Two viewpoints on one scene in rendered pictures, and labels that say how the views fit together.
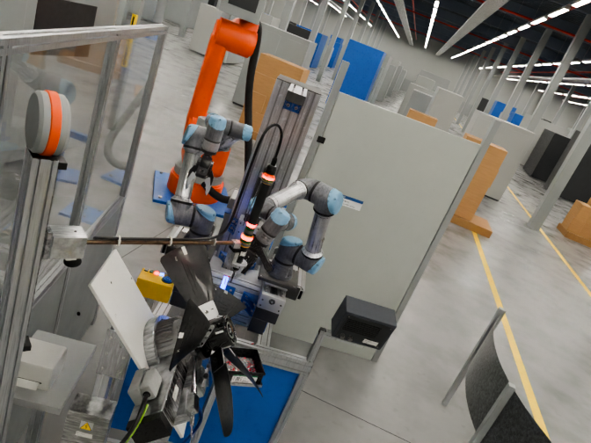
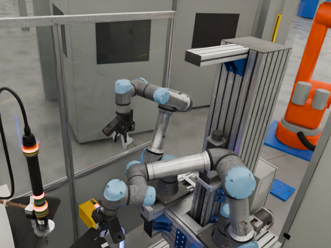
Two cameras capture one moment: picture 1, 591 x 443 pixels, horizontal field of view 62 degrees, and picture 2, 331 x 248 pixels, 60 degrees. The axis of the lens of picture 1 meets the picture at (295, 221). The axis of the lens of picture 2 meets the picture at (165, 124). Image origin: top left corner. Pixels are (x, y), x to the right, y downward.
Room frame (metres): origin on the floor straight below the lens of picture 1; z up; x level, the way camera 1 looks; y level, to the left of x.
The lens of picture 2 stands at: (1.55, -0.66, 2.32)
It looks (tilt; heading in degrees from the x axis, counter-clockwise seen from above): 29 degrees down; 53
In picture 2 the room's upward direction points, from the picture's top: 6 degrees clockwise
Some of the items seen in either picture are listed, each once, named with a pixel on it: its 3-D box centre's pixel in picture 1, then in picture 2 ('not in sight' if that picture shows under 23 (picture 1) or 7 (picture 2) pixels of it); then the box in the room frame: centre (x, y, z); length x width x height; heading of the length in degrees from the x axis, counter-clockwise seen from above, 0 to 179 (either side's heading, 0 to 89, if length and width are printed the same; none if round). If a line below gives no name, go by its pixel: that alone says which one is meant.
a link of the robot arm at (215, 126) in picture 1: (215, 128); (123, 92); (2.12, 0.48, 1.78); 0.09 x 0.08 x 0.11; 22
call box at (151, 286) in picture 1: (155, 286); (93, 215); (1.95, 0.49, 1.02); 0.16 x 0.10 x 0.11; 99
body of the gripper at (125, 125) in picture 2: (206, 161); (123, 120); (2.13, 0.48, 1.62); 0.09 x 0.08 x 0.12; 9
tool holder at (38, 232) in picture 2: (238, 252); (40, 219); (1.63, 0.15, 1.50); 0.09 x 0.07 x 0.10; 134
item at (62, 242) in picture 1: (63, 242); not in sight; (1.20, 0.59, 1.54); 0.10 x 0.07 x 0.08; 134
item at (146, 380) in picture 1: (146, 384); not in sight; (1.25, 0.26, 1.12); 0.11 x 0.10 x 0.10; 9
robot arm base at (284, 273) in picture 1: (281, 265); (226, 232); (2.50, -0.02, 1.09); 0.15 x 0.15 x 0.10
